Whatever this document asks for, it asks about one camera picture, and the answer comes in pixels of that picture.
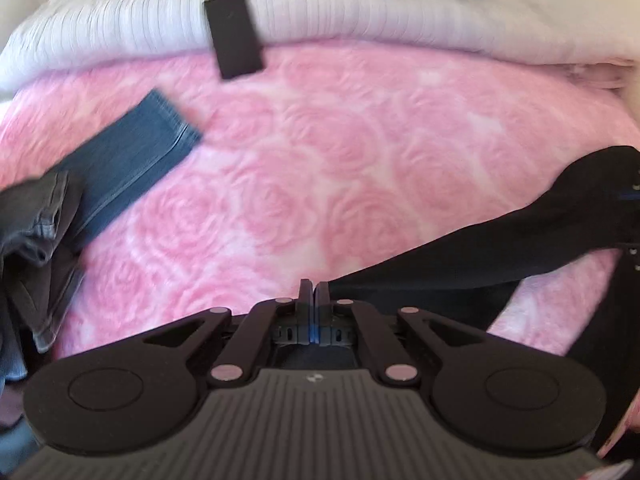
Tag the black pants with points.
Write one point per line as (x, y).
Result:
(480, 260)

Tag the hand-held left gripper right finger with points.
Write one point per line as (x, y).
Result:
(323, 310)

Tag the dark grey jeans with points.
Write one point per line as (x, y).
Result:
(30, 250)

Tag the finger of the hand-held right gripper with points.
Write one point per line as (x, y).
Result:
(634, 255)
(632, 193)

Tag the black phone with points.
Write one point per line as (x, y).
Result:
(233, 35)

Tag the white ribbed quilt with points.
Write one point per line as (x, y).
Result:
(350, 5)

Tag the pink rose blanket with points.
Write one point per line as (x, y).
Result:
(320, 170)

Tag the pink folded bedding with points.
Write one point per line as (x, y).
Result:
(600, 75)

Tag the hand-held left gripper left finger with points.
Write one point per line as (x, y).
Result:
(304, 310)

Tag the blue jeans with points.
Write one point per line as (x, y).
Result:
(132, 170)

